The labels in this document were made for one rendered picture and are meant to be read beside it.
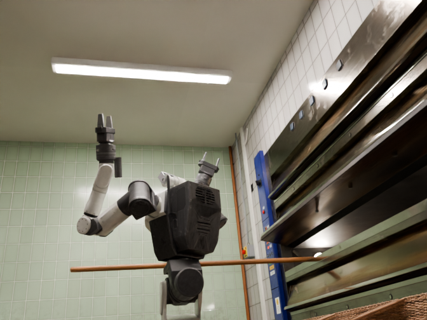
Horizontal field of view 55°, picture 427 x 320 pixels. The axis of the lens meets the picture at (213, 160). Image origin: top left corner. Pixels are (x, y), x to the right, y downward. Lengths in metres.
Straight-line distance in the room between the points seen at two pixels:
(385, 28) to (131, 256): 2.65
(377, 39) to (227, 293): 2.49
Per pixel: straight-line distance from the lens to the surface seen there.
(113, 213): 1.85
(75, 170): 3.96
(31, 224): 3.83
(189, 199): 1.76
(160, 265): 2.43
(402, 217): 1.87
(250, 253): 3.51
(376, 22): 2.12
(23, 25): 2.87
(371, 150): 1.77
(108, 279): 3.66
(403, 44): 1.95
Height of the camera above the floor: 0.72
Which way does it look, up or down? 25 degrees up
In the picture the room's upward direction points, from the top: 5 degrees counter-clockwise
